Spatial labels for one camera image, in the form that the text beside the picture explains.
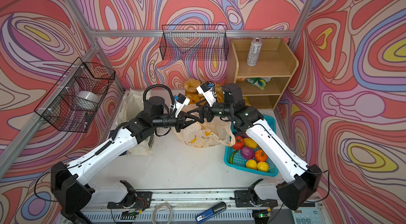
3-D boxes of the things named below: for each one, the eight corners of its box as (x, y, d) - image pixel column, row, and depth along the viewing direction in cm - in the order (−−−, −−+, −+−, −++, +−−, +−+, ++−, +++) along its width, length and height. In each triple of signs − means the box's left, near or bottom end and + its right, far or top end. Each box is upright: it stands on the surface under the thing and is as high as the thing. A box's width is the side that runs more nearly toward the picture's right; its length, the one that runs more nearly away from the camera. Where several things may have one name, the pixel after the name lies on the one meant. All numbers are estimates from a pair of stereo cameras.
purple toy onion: (242, 160, 87) (243, 157, 83) (240, 149, 91) (241, 146, 87) (253, 160, 87) (255, 157, 83) (251, 149, 91) (253, 146, 87)
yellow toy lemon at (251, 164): (246, 171, 84) (248, 168, 80) (244, 162, 87) (246, 159, 83) (255, 171, 84) (257, 168, 80) (253, 162, 87) (255, 159, 83)
